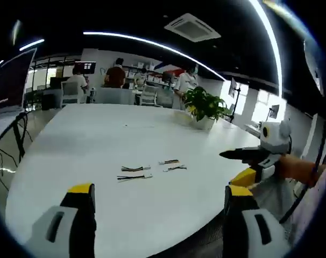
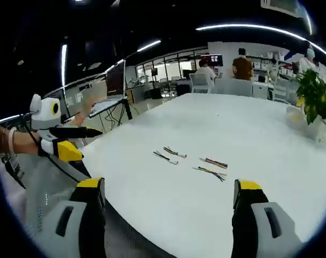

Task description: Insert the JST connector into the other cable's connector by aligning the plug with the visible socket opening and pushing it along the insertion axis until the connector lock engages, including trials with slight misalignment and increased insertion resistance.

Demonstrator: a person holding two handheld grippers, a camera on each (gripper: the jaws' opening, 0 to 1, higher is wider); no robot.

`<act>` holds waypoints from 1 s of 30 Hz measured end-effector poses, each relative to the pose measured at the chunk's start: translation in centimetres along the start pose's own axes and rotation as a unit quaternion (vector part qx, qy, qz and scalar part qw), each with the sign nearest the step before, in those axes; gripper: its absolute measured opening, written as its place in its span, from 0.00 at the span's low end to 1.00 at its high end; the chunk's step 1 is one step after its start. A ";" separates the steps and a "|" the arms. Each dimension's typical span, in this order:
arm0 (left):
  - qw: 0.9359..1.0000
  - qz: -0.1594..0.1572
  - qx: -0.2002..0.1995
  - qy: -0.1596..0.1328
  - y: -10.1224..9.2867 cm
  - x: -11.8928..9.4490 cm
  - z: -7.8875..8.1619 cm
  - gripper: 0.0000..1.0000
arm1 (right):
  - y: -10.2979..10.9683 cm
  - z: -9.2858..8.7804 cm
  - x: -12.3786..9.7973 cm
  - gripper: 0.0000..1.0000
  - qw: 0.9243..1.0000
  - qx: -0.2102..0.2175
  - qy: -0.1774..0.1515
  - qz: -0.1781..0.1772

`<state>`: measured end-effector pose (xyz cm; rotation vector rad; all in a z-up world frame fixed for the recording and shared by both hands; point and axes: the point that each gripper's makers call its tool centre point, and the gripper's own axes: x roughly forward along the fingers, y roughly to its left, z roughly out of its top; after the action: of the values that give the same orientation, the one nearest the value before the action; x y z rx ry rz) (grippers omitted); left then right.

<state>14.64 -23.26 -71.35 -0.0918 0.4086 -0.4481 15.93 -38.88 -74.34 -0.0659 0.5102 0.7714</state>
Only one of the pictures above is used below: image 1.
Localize ceiling light strip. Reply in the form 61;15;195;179
83;31;226;81
249;0;285;95
19;39;45;52

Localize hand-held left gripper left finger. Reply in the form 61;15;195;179
24;183;98;258

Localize potted green plant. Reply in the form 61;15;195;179
183;85;229;131

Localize white JST connector long wires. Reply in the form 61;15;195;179
121;166;152;173
116;174;153;182

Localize ceiling air conditioner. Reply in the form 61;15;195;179
164;12;222;43

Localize monitor on black stand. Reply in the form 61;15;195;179
227;77;244;123

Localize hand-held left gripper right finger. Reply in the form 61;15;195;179
222;184;292;258

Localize shelf of white boxes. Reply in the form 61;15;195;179
125;61;178;84

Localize wall screen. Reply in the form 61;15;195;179
74;61;97;75

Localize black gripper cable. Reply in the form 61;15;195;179
279;122;326;224

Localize white office chair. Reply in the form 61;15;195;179
157;90;175;109
60;80;82;106
140;87;158;106

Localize white desk partition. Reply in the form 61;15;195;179
96;87;134;106

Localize large monitor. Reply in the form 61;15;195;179
0;48;38;112

